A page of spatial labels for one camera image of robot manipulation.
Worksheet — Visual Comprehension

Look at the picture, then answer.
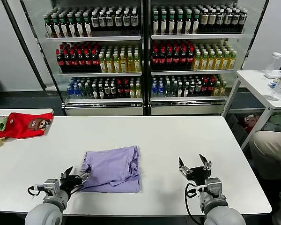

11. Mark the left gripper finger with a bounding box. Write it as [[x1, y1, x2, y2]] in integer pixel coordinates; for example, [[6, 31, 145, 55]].
[[60, 166, 74, 181], [75, 165, 92, 181]]

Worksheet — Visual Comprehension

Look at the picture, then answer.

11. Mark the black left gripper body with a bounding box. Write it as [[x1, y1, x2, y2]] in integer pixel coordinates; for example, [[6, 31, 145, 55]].
[[59, 175, 83, 195]]

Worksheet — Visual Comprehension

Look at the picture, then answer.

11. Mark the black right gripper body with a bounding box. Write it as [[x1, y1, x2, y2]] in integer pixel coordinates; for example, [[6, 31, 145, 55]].
[[186, 166, 212, 187]]

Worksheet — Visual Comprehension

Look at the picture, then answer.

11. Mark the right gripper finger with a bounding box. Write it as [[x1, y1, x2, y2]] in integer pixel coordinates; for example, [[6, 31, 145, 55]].
[[199, 153, 212, 172], [178, 157, 193, 176]]

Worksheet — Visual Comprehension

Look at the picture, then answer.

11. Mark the purple t-shirt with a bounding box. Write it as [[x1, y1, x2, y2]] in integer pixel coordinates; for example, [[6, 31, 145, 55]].
[[79, 145, 141, 194]]

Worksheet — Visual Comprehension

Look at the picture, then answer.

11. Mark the black plastic crate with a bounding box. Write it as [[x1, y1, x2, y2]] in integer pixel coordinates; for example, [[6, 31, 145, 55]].
[[226, 113, 249, 147]]

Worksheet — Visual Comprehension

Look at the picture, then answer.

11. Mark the red garment in crate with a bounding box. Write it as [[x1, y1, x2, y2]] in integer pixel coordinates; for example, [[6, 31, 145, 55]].
[[242, 114, 260, 133]]

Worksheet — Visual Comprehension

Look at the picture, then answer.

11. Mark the glass beverage display cabinet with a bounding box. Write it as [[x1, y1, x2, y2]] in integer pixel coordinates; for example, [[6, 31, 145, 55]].
[[147, 0, 270, 116], [20, 0, 148, 117]]

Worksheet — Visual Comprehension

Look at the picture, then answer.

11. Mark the red t-shirt bear print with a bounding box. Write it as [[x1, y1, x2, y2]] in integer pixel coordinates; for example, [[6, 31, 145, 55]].
[[0, 112, 54, 139]]

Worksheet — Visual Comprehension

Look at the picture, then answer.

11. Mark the white side table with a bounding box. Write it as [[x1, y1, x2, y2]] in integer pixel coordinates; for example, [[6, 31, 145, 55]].
[[221, 69, 281, 150]]

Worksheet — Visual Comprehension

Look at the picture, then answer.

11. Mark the yellow tea bottle green cap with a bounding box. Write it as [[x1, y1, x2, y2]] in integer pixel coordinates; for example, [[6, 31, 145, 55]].
[[127, 52, 134, 73], [214, 51, 222, 70], [133, 52, 141, 72], [193, 51, 201, 70], [200, 51, 208, 70], [120, 53, 128, 73], [228, 51, 237, 70], [207, 51, 215, 70], [221, 51, 229, 70], [113, 53, 121, 73], [106, 53, 114, 73], [98, 53, 107, 73]]

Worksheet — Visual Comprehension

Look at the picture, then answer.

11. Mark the clear water bottle grey lid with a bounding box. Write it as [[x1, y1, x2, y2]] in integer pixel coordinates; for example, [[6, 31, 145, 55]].
[[269, 72, 281, 101]]

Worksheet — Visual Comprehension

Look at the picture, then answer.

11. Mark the small white box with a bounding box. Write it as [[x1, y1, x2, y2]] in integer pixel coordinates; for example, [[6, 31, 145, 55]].
[[264, 70, 281, 79]]

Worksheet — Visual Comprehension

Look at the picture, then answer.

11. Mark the tall clear bottle white cap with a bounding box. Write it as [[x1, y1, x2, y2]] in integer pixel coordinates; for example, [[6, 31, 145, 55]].
[[265, 52, 281, 75]]

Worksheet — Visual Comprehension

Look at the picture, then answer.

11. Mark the brown drink bottle green cap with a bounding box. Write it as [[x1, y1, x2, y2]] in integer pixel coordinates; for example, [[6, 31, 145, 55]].
[[52, 14, 61, 38], [152, 10, 160, 35], [160, 10, 168, 35], [176, 10, 184, 35], [59, 13, 69, 38], [75, 13, 85, 38], [192, 10, 200, 35], [168, 10, 176, 35], [83, 12, 92, 38], [67, 13, 77, 38], [44, 14, 54, 38], [185, 10, 192, 35]]

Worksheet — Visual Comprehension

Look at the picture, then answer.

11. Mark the dark tea bottle beige label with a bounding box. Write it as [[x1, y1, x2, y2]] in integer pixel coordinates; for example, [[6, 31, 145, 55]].
[[200, 9, 209, 32], [208, 9, 216, 32]]

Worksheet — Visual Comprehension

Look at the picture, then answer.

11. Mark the dark tea bottle black label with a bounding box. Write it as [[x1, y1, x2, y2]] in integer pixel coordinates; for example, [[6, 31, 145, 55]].
[[106, 10, 115, 31], [114, 10, 123, 31], [123, 10, 131, 31], [91, 11, 99, 32], [131, 10, 139, 30], [232, 9, 240, 32], [239, 9, 247, 32], [99, 11, 107, 32], [224, 9, 232, 32], [216, 9, 224, 32]]

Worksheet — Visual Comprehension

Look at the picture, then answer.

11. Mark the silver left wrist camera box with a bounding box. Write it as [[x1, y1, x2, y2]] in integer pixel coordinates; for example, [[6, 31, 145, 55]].
[[43, 179, 59, 195]]

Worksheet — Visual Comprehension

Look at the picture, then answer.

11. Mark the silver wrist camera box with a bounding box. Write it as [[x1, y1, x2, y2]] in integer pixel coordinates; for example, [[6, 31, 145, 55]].
[[43, 179, 59, 195], [205, 177, 225, 197]]

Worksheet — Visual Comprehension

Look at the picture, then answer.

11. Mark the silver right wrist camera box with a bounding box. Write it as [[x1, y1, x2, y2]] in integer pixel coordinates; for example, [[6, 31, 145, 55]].
[[205, 177, 225, 197]]

